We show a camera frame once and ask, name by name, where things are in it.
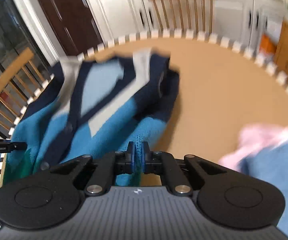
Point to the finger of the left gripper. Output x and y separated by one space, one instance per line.
7 146

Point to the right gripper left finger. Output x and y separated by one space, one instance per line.
125 160

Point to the white kitchen cabinets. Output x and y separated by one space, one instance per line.
240 20

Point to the pink garment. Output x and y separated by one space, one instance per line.
252 139

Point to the light blue denim garment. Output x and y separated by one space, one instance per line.
271 165

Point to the blue green knitted vest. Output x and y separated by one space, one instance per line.
93 108

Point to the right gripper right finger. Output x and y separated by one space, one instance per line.
151 161

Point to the orange bag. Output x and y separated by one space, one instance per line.
267 46

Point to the black framed glass door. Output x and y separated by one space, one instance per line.
1 45

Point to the wooden chair by cabinets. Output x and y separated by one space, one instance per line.
194 15

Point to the wooden chair by glass door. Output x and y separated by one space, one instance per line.
20 84

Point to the dark brown entrance door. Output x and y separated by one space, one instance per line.
73 24

